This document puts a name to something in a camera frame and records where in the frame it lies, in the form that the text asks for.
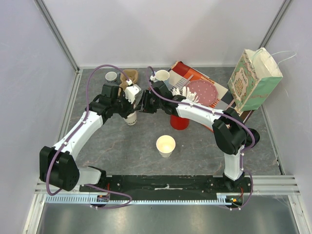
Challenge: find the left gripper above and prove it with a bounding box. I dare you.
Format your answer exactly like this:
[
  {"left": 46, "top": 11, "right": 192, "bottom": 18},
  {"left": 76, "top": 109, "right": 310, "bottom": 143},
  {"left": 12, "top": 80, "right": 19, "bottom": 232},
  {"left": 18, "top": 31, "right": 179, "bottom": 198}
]
[{"left": 112, "top": 92, "right": 136, "bottom": 119}]

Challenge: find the single white paper cup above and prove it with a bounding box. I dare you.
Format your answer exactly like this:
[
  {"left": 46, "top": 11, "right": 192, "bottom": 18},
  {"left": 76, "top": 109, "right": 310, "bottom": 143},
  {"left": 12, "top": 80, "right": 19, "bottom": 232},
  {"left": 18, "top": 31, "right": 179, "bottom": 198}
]
[{"left": 156, "top": 135, "right": 176, "bottom": 158}]

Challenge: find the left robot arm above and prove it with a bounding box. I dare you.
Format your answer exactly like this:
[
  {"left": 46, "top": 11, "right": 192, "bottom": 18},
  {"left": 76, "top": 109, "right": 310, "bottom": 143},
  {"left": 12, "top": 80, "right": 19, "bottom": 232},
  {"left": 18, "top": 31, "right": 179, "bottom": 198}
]
[{"left": 39, "top": 84, "right": 141, "bottom": 195}]

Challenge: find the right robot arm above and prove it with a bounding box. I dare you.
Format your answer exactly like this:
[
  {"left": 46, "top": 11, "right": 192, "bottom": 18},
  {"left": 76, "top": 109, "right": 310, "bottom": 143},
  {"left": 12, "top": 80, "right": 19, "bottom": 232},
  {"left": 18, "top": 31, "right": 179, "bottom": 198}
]
[{"left": 136, "top": 81, "right": 260, "bottom": 192}]

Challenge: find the white grey ceramic mug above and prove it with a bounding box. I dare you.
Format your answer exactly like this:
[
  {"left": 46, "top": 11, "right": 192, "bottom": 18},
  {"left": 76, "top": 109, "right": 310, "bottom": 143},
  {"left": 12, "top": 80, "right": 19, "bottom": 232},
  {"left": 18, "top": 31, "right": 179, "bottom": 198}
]
[{"left": 105, "top": 72, "right": 117, "bottom": 83}]

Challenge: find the cardboard cup carrier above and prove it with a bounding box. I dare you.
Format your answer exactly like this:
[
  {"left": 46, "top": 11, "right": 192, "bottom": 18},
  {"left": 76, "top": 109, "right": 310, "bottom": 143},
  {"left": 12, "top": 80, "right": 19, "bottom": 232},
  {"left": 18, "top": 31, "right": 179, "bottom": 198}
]
[{"left": 119, "top": 69, "right": 138, "bottom": 90}]

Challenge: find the light blue ceramic mug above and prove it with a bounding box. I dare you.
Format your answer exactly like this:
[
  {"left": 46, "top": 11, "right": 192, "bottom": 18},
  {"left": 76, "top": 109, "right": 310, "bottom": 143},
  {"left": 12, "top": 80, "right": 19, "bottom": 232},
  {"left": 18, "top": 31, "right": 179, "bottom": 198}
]
[{"left": 155, "top": 70, "right": 170, "bottom": 81}]

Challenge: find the red cup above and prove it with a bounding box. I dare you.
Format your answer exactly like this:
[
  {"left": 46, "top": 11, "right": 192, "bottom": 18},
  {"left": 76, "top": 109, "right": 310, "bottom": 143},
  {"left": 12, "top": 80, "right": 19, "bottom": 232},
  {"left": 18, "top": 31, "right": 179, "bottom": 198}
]
[{"left": 170, "top": 115, "right": 190, "bottom": 131}]

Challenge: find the white stir sticks bundle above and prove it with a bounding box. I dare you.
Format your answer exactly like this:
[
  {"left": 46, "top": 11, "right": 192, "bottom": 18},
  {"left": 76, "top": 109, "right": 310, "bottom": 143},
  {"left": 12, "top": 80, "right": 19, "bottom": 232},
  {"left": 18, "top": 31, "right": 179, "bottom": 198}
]
[{"left": 171, "top": 86, "right": 199, "bottom": 103}]

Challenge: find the colourful magazine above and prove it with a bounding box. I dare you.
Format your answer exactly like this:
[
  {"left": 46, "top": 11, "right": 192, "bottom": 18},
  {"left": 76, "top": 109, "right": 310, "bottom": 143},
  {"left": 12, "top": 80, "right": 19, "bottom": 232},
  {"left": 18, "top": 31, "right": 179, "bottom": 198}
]
[{"left": 168, "top": 60, "right": 254, "bottom": 134}]

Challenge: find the pink polka dot plate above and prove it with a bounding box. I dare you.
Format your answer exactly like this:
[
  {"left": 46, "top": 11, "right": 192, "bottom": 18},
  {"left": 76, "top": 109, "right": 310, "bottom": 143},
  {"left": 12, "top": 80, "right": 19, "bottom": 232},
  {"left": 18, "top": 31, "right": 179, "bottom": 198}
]
[{"left": 187, "top": 79, "right": 218, "bottom": 106}]

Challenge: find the green paper gift bag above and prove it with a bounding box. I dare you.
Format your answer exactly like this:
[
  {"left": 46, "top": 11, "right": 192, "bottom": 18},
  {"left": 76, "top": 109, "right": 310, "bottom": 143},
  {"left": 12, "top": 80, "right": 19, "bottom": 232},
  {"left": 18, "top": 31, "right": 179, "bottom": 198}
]
[{"left": 228, "top": 47, "right": 283, "bottom": 113}]

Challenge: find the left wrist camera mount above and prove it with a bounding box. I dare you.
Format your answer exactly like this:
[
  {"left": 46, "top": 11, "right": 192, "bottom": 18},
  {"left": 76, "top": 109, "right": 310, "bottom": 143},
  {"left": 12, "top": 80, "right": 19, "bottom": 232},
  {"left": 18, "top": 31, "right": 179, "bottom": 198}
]
[{"left": 124, "top": 84, "right": 141, "bottom": 104}]

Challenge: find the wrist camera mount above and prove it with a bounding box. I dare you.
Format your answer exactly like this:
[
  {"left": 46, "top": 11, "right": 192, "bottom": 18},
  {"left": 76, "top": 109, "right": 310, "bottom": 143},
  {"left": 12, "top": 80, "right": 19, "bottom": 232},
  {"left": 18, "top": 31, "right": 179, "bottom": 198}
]
[
  {"left": 124, "top": 84, "right": 141, "bottom": 104},
  {"left": 150, "top": 74, "right": 157, "bottom": 83}
]

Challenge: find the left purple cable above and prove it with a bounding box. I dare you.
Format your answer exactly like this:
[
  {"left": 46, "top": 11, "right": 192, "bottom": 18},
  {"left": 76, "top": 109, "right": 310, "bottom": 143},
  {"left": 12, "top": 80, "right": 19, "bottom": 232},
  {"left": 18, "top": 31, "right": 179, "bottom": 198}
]
[{"left": 45, "top": 64, "right": 133, "bottom": 211}]

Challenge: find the purple cable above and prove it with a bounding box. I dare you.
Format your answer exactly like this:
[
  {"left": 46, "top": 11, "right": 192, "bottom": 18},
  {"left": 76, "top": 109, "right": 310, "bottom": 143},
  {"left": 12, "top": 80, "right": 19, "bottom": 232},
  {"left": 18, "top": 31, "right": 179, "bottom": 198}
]
[
  {"left": 45, "top": 64, "right": 133, "bottom": 211},
  {"left": 146, "top": 66, "right": 255, "bottom": 211}
]

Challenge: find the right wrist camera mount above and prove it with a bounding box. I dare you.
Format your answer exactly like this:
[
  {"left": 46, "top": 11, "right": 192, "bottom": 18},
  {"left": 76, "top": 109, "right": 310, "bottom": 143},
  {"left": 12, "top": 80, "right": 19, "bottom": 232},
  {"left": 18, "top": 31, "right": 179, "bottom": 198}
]
[{"left": 150, "top": 74, "right": 157, "bottom": 83}]

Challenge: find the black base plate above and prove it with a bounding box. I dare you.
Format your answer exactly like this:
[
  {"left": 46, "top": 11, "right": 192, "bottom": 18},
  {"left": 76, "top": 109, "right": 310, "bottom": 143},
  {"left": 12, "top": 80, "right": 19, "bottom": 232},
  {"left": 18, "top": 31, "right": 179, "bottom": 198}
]
[{"left": 95, "top": 175, "right": 252, "bottom": 194}]

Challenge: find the aluminium frame rail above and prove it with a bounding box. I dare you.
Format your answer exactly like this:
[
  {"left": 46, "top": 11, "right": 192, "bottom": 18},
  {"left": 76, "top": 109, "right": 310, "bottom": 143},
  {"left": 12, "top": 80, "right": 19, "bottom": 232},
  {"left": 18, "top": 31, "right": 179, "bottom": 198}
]
[{"left": 34, "top": 0, "right": 80, "bottom": 73}]

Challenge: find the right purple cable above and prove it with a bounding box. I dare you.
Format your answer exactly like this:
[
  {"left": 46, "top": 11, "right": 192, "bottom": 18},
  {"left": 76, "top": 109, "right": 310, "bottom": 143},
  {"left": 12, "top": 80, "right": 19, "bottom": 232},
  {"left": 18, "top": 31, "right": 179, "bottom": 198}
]
[{"left": 146, "top": 66, "right": 255, "bottom": 211}]

